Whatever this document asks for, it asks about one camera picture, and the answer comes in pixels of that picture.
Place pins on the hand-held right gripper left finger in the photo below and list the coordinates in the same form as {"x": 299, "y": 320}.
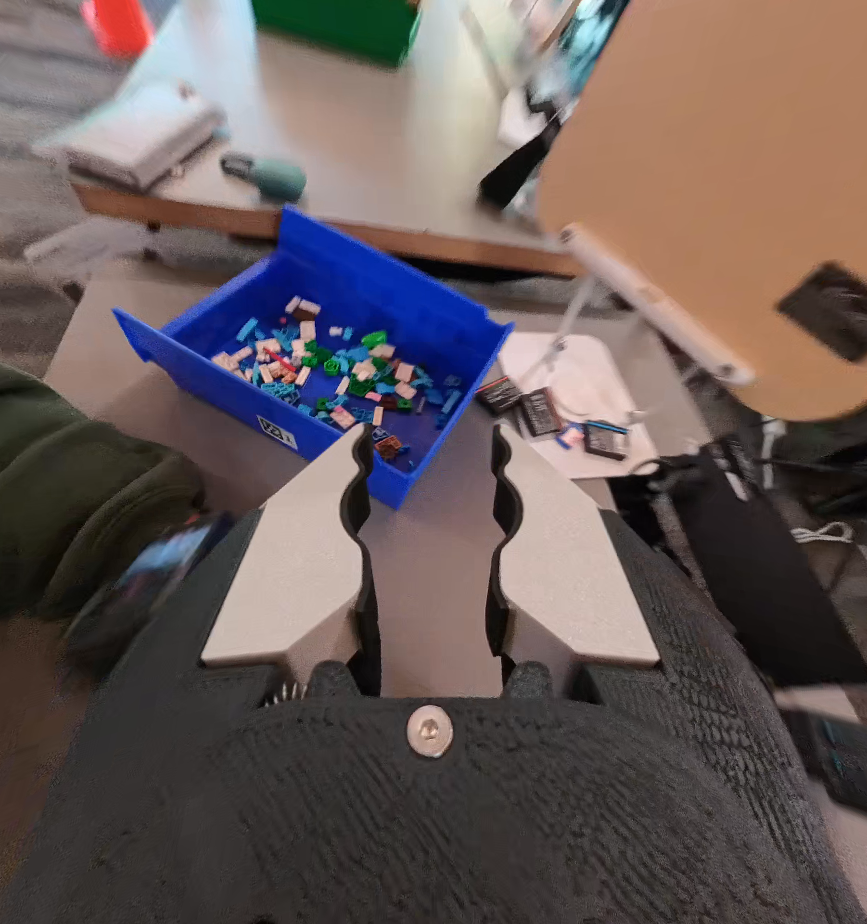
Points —
{"x": 296, "y": 563}

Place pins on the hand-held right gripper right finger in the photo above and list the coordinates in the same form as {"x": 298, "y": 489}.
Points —
{"x": 570, "y": 577}

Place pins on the pile of lego pieces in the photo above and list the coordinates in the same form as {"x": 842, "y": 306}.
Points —
{"x": 347, "y": 368}

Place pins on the blue plastic bin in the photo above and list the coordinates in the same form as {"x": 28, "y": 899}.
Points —
{"x": 376, "y": 289}

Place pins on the person's left forearm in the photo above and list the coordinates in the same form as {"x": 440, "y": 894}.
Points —
{"x": 58, "y": 491}

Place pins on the black battery blue stripe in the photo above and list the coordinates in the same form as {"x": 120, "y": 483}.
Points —
{"x": 607, "y": 442}

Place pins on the blue memory card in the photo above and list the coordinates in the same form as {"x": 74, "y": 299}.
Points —
{"x": 570, "y": 437}

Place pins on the black bag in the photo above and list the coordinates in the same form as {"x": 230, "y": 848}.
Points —
{"x": 751, "y": 577}

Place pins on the black device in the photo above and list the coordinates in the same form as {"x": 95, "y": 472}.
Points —
{"x": 852, "y": 765}

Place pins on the teal handheld tool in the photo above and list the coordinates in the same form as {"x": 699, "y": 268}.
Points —
{"x": 275, "y": 179}

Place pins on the grey table with wooden edge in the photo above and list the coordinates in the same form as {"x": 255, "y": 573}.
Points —
{"x": 376, "y": 144}

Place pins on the white paper stack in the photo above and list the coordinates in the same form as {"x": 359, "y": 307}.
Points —
{"x": 137, "y": 133}

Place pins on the green plastic bin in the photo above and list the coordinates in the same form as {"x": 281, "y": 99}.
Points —
{"x": 332, "y": 29}

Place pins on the red plastic bin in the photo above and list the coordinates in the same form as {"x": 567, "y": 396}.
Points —
{"x": 116, "y": 25}

